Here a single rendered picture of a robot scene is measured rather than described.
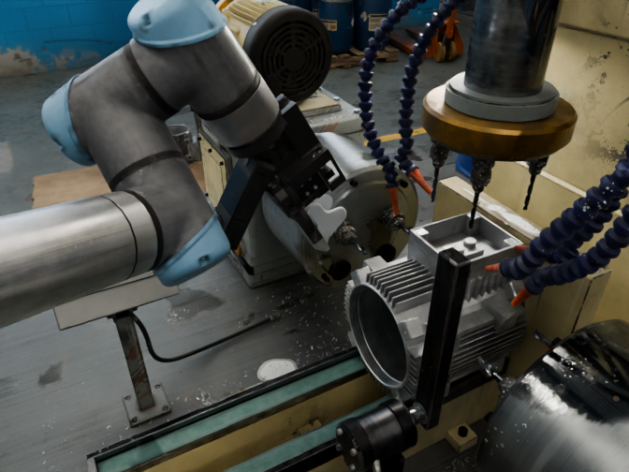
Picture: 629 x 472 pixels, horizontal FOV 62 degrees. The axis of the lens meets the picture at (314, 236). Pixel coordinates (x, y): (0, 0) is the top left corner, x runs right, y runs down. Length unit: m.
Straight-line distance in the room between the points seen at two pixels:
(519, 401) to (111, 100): 0.49
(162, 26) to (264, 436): 0.60
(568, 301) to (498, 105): 0.29
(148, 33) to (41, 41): 5.61
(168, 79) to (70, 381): 0.71
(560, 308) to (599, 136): 0.25
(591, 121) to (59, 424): 0.96
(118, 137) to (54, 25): 5.57
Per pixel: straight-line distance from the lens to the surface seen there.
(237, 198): 0.58
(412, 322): 0.69
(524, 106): 0.64
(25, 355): 1.18
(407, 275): 0.73
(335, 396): 0.87
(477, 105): 0.63
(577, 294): 0.77
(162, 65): 0.50
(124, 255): 0.44
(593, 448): 0.58
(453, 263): 0.53
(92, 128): 0.52
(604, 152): 0.85
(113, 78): 0.52
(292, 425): 0.87
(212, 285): 1.22
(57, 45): 6.11
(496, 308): 0.76
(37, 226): 0.42
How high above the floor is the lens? 1.55
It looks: 34 degrees down
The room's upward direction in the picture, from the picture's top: straight up
